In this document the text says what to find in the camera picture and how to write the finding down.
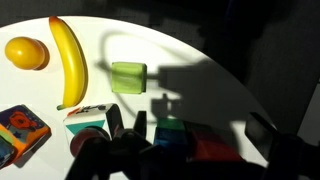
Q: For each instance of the yellow toy banana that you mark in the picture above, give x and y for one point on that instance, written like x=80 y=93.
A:
x=71 y=66

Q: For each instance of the orange toy block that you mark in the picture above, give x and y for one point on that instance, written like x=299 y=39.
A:
x=213 y=148

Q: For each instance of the orange colourful picture cube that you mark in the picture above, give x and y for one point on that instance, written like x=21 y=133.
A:
x=23 y=130

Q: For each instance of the yellow-green toy block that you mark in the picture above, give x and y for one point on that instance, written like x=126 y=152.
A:
x=128 y=78

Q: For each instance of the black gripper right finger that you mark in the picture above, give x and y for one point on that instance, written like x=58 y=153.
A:
x=293 y=156

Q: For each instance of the yellow-orange toy fruit ball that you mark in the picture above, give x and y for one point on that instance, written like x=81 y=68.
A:
x=23 y=53

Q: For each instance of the dark red toy plum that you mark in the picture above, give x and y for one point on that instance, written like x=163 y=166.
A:
x=80 y=138

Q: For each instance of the green toy block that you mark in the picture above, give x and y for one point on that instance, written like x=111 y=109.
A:
x=170 y=124

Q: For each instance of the white cube with teal print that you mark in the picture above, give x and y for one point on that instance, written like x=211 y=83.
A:
x=76 y=120

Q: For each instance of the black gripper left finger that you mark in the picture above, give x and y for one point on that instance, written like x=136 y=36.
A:
x=96 y=163

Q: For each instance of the magenta toy block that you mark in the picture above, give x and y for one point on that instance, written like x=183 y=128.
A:
x=200 y=128

